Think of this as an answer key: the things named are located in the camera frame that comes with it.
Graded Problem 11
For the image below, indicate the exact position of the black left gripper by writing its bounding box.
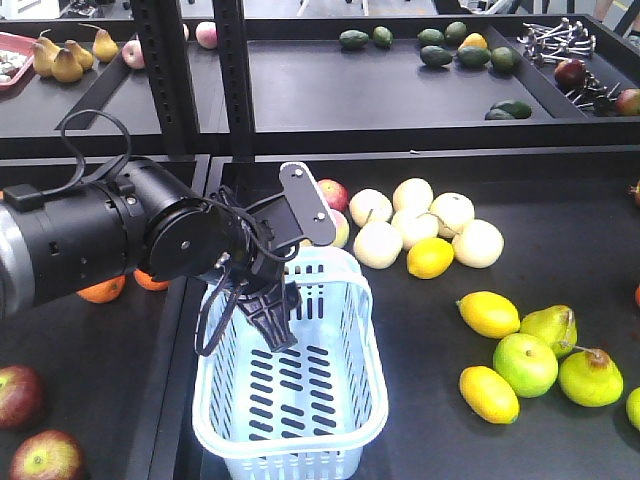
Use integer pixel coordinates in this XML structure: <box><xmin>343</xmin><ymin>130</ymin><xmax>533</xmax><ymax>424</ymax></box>
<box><xmin>199</xmin><ymin>186</ymin><xmax>302</xmax><ymax>352</ymax></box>

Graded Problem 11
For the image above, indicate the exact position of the light blue plastic basket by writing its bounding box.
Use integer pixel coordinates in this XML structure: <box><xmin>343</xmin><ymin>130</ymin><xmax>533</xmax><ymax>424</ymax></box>
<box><xmin>192</xmin><ymin>247</ymin><xmax>389</xmax><ymax>479</ymax></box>

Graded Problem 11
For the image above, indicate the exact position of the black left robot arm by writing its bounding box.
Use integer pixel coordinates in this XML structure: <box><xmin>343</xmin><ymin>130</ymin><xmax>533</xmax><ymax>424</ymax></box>
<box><xmin>1</xmin><ymin>157</ymin><xmax>300</xmax><ymax>356</ymax></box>

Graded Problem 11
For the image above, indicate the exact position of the pink green peach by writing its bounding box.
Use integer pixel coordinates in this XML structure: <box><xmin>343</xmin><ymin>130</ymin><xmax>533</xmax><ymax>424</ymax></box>
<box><xmin>330</xmin><ymin>209</ymin><xmax>350</xmax><ymax>248</ymax></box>

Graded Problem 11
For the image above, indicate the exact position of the small orange right edge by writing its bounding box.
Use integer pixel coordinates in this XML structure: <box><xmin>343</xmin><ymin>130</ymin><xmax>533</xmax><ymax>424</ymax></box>
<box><xmin>133</xmin><ymin>269</ymin><xmax>170</xmax><ymax>292</ymax></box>

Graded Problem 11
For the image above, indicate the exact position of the yellow lemon centre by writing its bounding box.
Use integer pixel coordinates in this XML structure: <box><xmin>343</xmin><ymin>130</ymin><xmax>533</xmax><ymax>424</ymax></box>
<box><xmin>406</xmin><ymin>237</ymin><xmax>454</xmax><ymax>279</ymax></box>

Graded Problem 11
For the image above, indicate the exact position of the yellow lemon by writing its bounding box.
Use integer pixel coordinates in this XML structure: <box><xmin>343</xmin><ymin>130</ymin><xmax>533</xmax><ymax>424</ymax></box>
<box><xmin>456</xmin><ymin>291</ymin><xmax>521</xmax><ymax>339</ymax></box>
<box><xmin>459</xmin><ymin>365</ymin><xmax>520</xmax><ymax>425</ymax></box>
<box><xmin>406</xmin><ymin>237</ymin><xmax>454</xmax><ymax>279</ymax></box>

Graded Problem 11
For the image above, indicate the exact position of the small orange near right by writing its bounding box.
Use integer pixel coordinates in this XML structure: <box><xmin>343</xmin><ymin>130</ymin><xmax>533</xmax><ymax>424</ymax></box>
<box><xmin>76</xmin><ymin>275</ymin><xmax>126</xmax><ymax>304</ymax></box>

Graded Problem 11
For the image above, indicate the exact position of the black wooden fruit display table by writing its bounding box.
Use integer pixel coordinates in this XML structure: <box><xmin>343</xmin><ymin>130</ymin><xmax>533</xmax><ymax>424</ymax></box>
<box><xmin>1</xmin><ymin>279</ymin><xmax>203</xmax><ymax>479</ymax></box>

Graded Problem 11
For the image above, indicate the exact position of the yellow lemon right upper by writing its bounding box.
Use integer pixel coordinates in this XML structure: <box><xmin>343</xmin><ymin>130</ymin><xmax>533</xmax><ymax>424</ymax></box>
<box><xmin>456</xmin><ymin>291</ymin><xmax>521</xmax><ymax>339</ymax></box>

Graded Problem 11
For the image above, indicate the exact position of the yellow lemon right lower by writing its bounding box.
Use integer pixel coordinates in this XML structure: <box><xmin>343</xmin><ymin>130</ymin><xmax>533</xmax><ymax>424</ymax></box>
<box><xmin>459</xmin><ymin>365</ymin><xmax>520</xmax><ymax>425</ymax></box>

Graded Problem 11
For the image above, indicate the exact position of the green apple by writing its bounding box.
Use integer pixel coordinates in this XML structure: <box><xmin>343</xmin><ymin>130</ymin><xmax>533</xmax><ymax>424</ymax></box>
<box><xmin>493</xmin><ymin>333</ymin><xmax>559</xmax><ymax>398</ymax></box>

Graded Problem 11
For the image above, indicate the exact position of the red apple front middle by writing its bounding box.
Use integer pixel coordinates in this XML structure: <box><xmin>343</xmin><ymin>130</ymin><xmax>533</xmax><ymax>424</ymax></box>
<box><xmin>1</xmin><ymin>365</ymin><xmax>45</xmax><ymax>430</ymax></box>

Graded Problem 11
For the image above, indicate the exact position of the red apple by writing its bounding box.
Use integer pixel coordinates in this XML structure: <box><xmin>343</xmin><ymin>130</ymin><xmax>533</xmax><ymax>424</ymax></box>
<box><xmin>1</xmin><ymin>365</ymin><xmax>45</xmax><ymax>430</ymax></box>
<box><xmin>8</xmin><ymin>430</ymin><xmax>87</xmax><ymax>480</ymax></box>

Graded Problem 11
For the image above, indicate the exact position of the green pear upper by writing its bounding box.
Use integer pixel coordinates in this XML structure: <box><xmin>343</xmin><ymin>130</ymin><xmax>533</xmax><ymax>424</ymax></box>
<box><xmin>520</xmin><ymin>305</ymin><xmax>578</xmax><ymax>359</ymax></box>

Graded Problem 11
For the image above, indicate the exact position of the green pear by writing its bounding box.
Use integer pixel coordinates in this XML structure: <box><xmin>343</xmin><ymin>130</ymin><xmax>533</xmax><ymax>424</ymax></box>
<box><xmin>557</xmin><ymin>345</ymin><xmax>624</xmax><ymax>408</ymax></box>
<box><xmin>520</xmin><ymin>305</ymin><xmax>578</xmax><ymax>359</ymax></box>

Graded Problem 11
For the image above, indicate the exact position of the red apple front right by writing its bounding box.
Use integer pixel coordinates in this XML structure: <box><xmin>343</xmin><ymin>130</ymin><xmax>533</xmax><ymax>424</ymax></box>
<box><xmin>8</xmin><ymin>430</ymin><xmax>87</xmax><ymax>480</ymax></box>

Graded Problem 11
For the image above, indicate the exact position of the green pear lower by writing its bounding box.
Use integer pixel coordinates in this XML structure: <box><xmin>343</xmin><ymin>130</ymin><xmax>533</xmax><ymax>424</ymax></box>
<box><xmin>557</xmin><ymin>345</ymin><xmax>624</xmax><ymax>408</ymax></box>

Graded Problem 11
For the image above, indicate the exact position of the black rear display table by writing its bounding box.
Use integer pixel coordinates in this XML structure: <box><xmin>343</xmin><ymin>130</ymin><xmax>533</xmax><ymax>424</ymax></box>
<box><xmin>1</xmin><ymin>17</ymin><xmax>639</xmax><ymax>159</ymax></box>

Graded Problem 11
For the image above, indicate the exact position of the red plastic tray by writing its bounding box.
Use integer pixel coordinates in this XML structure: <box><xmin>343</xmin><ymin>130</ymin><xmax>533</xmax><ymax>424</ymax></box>
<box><xmin>1</xmin><ymin>32</ymin><xmax>35</xmax><ymax>91</ymax></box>

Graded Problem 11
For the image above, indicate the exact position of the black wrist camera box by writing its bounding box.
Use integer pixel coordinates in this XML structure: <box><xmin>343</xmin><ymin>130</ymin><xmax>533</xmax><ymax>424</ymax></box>
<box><xmin>279</xmin><ymin>162</ymin><xmax>337</xmax><ymax>246</ymax></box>

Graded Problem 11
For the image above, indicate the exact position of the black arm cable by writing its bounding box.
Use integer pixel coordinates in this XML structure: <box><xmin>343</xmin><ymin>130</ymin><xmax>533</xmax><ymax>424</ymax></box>
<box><xmin>58</xmin><ymin>109</ymin><xmax>133</xmax><ymax>194</ymax></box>

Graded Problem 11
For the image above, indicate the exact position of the black upright rack post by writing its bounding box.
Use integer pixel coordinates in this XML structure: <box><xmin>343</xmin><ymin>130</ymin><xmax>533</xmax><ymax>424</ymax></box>
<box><xmin>131</xmin><ymin>1</ymin><xmax>256</xmax><ymax>162</ymax></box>

